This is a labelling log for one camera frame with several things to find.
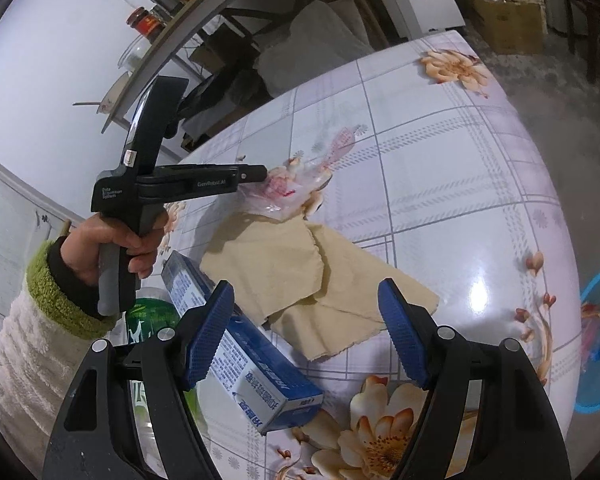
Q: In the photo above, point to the green plastic bottle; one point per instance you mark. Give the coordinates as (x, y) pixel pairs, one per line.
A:
(150, 315)

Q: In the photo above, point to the person's left hand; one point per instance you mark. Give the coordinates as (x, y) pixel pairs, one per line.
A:
(82, 252)

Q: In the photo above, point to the bowl with chopsticks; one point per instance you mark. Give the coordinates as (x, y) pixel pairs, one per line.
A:
(112, 95)

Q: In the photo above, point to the glass bowl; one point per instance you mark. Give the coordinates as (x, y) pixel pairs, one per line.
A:
(132, 52)

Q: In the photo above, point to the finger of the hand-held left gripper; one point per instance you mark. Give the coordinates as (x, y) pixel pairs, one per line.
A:
(245, 174)

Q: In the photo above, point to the beige paper towel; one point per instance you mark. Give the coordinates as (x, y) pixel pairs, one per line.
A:
(260, 260)

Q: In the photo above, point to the dark wooden stool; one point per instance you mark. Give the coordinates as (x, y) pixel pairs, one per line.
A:
(585, 0)

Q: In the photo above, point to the black clothing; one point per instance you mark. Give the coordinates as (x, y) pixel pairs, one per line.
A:
(215, 95)

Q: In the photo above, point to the grey side table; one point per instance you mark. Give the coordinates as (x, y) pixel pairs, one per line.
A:
(170, 35)

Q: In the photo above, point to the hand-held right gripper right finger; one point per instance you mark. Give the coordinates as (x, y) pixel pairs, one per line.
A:
(405, 340)

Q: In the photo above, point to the sauce jar red lid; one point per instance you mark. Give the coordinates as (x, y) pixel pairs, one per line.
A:
(147, 22)

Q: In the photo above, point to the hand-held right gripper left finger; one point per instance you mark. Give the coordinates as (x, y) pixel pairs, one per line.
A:
(207, 335)

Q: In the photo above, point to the white cabinet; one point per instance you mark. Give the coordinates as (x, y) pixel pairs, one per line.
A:
(425, 10)

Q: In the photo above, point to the clear plastic bag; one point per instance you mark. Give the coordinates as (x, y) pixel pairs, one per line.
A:
(290, 195)

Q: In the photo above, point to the large cardboard box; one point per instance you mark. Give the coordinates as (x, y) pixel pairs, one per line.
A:
(505, 20)

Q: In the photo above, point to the beige cloth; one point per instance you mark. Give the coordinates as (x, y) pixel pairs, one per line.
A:
(360, 305)

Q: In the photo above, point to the white cushion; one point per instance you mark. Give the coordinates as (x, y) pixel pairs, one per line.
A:
(310, 45)

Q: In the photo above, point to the small brown box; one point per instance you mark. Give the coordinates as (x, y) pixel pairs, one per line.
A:
(207, 55)

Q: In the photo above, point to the blue toothpaste box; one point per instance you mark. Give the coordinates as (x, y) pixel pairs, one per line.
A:
(250, 360)

